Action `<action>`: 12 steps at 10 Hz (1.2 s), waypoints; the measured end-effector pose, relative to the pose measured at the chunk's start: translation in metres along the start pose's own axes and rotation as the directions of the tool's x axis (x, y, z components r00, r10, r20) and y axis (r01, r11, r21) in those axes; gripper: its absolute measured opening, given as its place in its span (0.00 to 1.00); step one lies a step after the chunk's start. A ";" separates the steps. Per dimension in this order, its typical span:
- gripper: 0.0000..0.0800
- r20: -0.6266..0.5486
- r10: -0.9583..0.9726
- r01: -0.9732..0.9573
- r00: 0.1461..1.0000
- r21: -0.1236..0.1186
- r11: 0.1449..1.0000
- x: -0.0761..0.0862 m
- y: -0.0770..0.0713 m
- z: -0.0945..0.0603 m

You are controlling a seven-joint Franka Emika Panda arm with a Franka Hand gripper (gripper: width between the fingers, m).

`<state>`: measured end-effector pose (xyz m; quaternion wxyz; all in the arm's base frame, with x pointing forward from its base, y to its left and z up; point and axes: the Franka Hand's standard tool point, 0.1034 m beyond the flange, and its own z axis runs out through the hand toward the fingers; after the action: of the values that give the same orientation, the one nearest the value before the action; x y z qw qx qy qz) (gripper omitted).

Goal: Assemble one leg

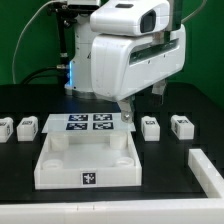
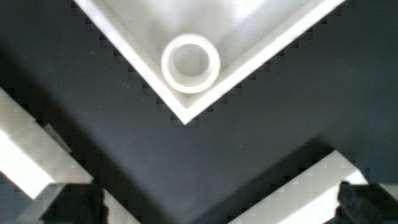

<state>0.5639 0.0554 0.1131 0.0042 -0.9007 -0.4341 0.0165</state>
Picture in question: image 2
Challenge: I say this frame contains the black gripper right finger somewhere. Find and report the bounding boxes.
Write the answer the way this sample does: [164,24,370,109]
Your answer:
[329,182,398,224]

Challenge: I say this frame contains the white obstacle wall left piece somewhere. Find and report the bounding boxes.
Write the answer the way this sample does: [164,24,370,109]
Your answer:
[0,88,141,224]

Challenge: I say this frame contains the white obstacle wall piece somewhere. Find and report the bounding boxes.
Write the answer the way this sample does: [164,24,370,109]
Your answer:
[228,151,370,224]
[0,88,141,224]

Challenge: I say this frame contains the white obstacle wall right piece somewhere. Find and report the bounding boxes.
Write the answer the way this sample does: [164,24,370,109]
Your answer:
[228,151,370,224]

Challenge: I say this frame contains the white square tabletop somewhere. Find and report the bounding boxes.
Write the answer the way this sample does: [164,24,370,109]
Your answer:
[74,0,347,122]

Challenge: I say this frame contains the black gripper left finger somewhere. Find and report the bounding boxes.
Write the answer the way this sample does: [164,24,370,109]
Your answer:
[42,184,109,224]

